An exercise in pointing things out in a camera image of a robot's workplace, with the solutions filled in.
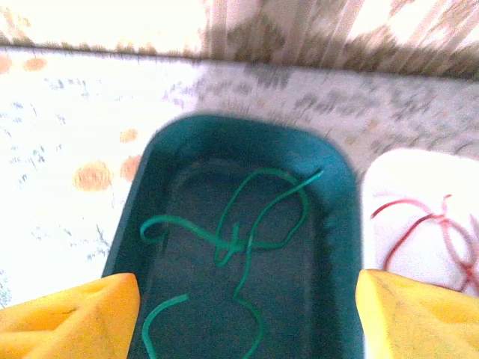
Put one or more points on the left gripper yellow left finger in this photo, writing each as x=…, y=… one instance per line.
x=63, y=325

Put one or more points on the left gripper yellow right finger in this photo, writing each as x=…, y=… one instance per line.
x=419, y=325

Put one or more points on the white plastic bin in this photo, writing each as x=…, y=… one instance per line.
x=404, y=172

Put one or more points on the teal plastic bin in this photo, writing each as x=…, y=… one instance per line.
x=179, y=157

